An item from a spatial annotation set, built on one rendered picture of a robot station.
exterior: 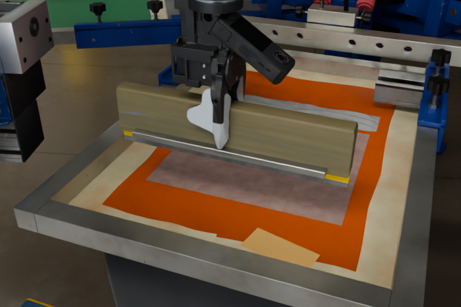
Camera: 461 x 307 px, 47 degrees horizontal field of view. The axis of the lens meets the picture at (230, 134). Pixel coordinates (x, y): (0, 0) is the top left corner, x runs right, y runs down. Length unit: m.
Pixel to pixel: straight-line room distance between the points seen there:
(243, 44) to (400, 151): 0.47
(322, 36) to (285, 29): 0.10
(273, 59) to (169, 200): 0.32
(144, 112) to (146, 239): 0.19
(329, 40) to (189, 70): 0.72
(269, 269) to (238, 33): 0.30
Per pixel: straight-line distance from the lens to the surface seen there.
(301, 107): 1.15
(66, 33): 1.58
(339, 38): 1.37
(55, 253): 2.29
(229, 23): 0.67
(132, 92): 0.79
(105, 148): 0.96
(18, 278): 2.23
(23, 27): 0.96
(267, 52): 0.67
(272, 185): 0.90
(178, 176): 0.92
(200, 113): 0.73
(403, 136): 1.09
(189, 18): 0.70
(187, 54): 0.70
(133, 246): 0.75
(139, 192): 0.89
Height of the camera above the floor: 1.47
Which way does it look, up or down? 30 degrees down
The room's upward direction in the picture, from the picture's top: straight up
